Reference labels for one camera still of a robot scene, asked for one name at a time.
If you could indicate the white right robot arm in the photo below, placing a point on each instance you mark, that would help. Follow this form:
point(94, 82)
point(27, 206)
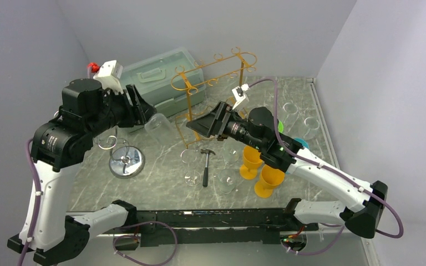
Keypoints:
point(358, 204)

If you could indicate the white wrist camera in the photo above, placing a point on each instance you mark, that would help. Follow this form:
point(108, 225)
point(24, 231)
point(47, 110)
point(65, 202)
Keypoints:
point(108, 74)
point(241, 98)

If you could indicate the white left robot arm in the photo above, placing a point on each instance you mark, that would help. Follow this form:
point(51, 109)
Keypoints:
point(55, 154)

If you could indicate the orange wine glass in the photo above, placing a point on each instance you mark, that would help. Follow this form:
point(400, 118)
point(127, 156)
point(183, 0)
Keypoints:
point(251, 162)
point(269, 179)

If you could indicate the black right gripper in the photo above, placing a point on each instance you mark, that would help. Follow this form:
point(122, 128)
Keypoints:
point(215, 121)

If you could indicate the chrome tree glass rack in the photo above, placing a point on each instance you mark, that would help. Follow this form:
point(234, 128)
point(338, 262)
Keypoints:
point(125, 160)

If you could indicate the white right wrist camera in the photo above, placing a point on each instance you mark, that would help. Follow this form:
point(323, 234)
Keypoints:
point(241, 98)

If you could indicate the gold wire glass rack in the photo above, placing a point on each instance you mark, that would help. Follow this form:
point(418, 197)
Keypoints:
point(216, 80)

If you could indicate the clear glass chrome rack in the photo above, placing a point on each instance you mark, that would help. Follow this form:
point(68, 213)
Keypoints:
point(160, 129)
point(230, 152)
point(190, 159)

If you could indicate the clear wine glass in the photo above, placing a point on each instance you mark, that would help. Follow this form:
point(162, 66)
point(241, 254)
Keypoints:
point(311, 128)
point(290, 113)

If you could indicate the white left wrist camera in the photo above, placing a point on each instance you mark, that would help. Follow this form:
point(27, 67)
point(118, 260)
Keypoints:
point(108, 74)

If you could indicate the black handled hammer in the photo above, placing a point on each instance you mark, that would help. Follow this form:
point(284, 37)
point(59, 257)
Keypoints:
point(207, 153)

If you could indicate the green wine glass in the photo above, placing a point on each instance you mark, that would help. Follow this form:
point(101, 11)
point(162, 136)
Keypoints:
point(280, 127)

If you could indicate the clear plastic storage box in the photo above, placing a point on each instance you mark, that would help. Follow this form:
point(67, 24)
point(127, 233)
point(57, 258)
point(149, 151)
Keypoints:
point(156, 81)

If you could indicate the blue wine glass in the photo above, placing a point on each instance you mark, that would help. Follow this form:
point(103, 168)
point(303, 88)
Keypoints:
point(303, 142)

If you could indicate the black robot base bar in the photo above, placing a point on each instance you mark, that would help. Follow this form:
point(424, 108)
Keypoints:
point(204, 226)

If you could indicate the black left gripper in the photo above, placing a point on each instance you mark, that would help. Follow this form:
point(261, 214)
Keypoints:
point(142, 110)

